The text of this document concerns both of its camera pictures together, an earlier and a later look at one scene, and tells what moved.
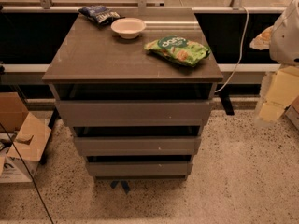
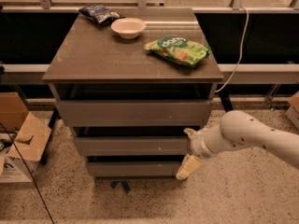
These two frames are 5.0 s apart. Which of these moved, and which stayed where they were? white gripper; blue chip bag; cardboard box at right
Moved: white gripper
Stayed: cardboard box at right; blue chip bag
